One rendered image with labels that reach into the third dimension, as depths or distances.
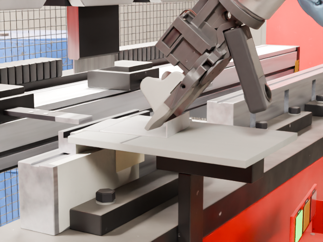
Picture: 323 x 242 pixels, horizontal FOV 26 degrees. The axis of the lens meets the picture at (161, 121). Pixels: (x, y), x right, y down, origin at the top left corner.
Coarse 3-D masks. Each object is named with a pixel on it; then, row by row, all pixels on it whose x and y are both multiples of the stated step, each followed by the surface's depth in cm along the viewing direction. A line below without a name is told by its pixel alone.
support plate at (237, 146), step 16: (192, 128) 100; (208, 128) 100; (224, 128) 100; (240, 128) 100; (256, 128) 100; (80, 144) 94; (96, 144) 93; (112, 144) 92; (128, 144) 91; (144, 144) 90; (160, 144) 90; (176, 144) 90; (192, 144) 90; (208, 144) 90; (224, 144) 90; (240, 144) 90; (256, 144) 90; (272, 144) 90; (192, 160) 86; (208, 160) 85; (224, 160) 84; (240, 160) 83; (256, 160) 85
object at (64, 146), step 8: (128, 112) 113; (136, 112) 114; (144, 112) 113; (104, 120) 107; (72, 128) 100; (80, 128) 102; (64, 136) 98; (64, 144) 98; (72, 144) 98; (64, 152) 99; (72, 152) 98
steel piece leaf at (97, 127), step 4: (108, 120) 105; (112, 120) 105; (116, 120) 105; (120, 120) 105; (124, 120) 105; (96, 124) 102; (100, 124) 102; (104, 124) 102; (108, 124) 102; (112, 124) 102; (84, 128) 99; (88, 128) 99; (92, 128) 99; (96, 128) 99; (100, 128) 99; (104, 128) 99
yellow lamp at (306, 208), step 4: (308, 204) 121; (304, 208) 118; (308, 208) 121; (304, 212) 118; (308, 212) 122; (304, 216) 119; (308, 216) 122; (304, 220) 119; (308, 220) 122; (304, 224) 119; (308, 224) 123; (304, 228) 119
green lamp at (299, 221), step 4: (300, 212) 115; (300, 216) 115; (296, 220) 113; (300, 220) 116; (296, 224) 113; (300, 224) 116; (296, 228) 113; (300, 228) 116; (296, 232) 113; (300, 232) 116; (296, 236) 113; (300, 236) 117; (296, 240) 113
